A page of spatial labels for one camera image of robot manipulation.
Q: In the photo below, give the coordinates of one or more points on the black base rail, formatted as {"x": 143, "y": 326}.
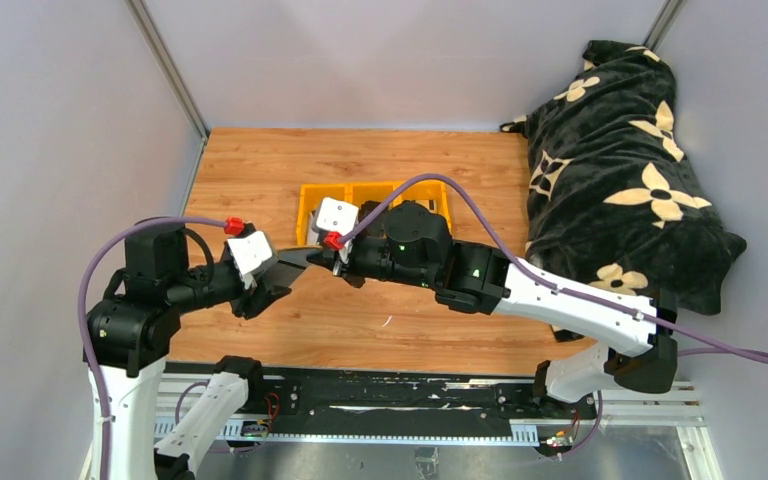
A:
{"x": 390, "y": 404}

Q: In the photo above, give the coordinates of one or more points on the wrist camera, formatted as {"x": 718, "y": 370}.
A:
{"x": 332, "y": 220}
{"x": 252, "y": 255}

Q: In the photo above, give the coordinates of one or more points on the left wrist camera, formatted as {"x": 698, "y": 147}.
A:
{"x": 252, "y": 255}

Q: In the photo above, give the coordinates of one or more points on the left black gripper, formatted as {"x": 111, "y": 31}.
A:
{"x": 266, "y": 290}

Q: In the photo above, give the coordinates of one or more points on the black floral blanket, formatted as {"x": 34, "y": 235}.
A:
{"x": 613, "y": 201}

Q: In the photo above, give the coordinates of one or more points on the yellow leather card holder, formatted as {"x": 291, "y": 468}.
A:
{"x": 300, "y": 250}

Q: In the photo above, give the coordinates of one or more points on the right yellow bin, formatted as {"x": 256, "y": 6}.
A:
{"x": 433, "y": 195}

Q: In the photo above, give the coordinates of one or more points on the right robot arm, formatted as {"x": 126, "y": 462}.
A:
{"x": 416, "y": 248}

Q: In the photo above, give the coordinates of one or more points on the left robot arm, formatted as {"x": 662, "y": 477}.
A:
{"x": 170, "y": 271}

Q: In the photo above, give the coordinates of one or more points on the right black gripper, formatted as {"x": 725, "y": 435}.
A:
{"x": 334, "y": 261}

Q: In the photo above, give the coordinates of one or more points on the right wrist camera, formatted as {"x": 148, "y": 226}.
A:
{"x": 332, "y": 220}

